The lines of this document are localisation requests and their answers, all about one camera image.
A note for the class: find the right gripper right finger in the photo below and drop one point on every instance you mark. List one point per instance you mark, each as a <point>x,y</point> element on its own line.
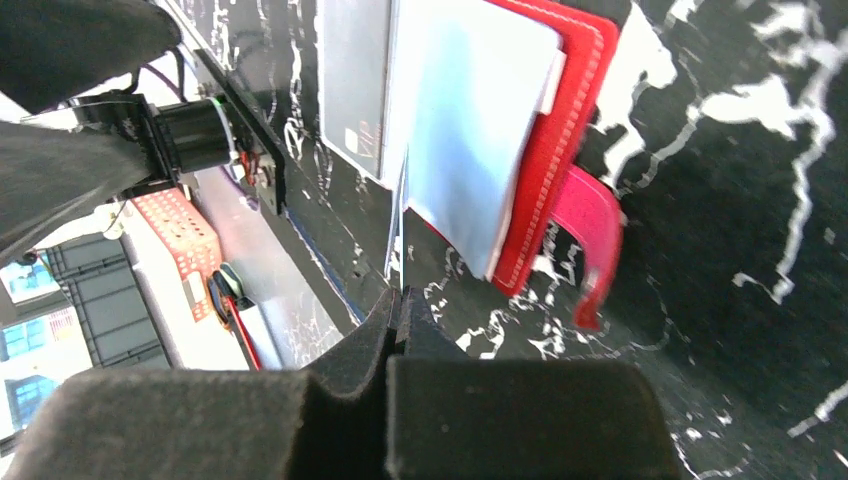
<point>450,416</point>

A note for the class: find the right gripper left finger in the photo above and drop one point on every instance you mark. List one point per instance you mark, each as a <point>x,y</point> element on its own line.
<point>323,421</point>

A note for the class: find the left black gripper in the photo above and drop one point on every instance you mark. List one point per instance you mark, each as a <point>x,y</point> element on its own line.
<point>52,51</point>

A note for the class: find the red card holder wallet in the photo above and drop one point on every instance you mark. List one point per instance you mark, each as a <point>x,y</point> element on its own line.
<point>487,104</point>

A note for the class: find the dark VIP credit card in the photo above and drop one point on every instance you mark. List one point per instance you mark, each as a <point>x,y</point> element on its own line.
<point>352,47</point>

